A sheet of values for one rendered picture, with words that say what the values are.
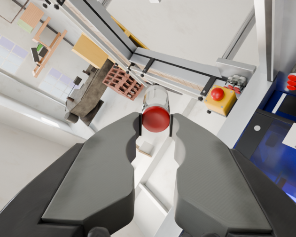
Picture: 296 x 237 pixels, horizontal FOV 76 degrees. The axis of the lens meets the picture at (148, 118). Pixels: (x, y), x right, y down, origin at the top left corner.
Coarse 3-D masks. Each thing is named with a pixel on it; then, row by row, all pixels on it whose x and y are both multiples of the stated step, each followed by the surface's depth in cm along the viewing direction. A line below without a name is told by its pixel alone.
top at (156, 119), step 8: (144, 112) 13; (152, 112) 13; (160, 112) 13; (168, 112) 13; (144, 120) 13; (152, 120) 13; (160, 120) 13; (168, 120) 13; (152, 128) 14; (160, 128) 14
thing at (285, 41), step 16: (288, 0) 33; (272, 16) 34; (288, 16) 35; (272, 32) 37; (288, 32) 39; (272, 48) 40; (288, 48) 42; (272, 64) 45; (288, 64) 47; (272, 80) 51
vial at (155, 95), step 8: (152, 88) 16; (160, 88) 16; (144, 96) 16; (152, 96) 14; (160, 96) 14; (168, 96) 16; (144, 104) 14; (152, 104) 13; (160, 104) 13; (168, 104) 14
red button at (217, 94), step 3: (216, 87) 59; (219, 87) 59; (213, 90) 59; (216, 90) 58; (219, 90) 58; (222, 90) 58; (210, 93) 60; (213, 93) 59; (216, 93) 58; (219, 93) 58; (222, 93) 57; (213, 96) 58; (216, 96) 58; (219, 96) 57; (222, 96) 58; (213, 99) 59; (216, 99) 58; (219, 99) 58
